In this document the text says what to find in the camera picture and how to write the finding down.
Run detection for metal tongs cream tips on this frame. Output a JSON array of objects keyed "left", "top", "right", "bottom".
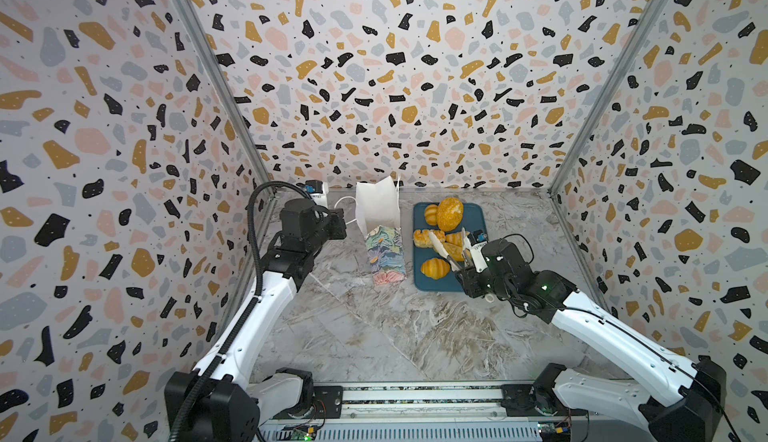
[{"left": 431, "top": 235, "right": 497, "bottom": 302}]

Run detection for round striped orange bun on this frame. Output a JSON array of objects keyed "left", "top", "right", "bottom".
[{"left": 420, "top": 258, "right": 452, "bottom": 280}]

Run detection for floral paper bag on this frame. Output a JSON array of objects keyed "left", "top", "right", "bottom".
[{"left": 331, "top": 175, "right": 407, "bottom": 285}]

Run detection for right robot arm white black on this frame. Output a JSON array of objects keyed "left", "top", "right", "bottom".
[{"left": 451, "top": 231, "right": 726, "bottom": 441}]

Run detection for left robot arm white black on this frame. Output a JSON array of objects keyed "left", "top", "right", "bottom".
[{"left": 164, "top": 198, "right": 347, "bottom": 441}]

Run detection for glossy orange oval bread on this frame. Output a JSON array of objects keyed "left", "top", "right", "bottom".
[{"left": 442, "top": 242, "right": 465, "bottom": 262}]

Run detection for striped croissant bread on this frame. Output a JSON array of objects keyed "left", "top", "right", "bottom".
[{"left": 445, "top": 231, "right": 474, "bottom": 249}]

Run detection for twisted glazed pastry bread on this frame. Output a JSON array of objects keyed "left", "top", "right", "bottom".
[{"left": 412, "top": 229, "right": 446, "bottom": 248}]

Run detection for large sugared oval bread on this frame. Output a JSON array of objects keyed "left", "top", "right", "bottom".
[{"left": 437, "top": 197, "right": 464, "bottom": 232}]

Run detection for small striped bun top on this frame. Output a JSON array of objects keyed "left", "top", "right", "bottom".
[{"left": 424, "top": 204, "right": 438, "bottom": 226}]

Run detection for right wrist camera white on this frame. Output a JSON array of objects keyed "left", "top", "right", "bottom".
[{"left": 463, "top": 229, "right": 488, "bottom": 273}]

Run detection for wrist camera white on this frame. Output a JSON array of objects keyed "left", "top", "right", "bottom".
[
  {"left": 304, "top": 179, "right": 328, "bottom": 207},
  {"left": 463, "top": 229, "right": 488, "bottom": 273}
]

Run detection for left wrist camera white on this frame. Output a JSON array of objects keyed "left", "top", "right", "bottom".
[{"left": 304, "top": 179, "right": 328, "bottom": 207}]

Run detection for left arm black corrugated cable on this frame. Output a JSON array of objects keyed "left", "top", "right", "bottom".
[{"left": 167, "top": 180, "right": 313, "bottom": 442}]

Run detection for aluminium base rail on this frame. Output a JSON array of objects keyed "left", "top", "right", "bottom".
[{"left": 161, "top": 380, "right": 637, "bottom": 442}]

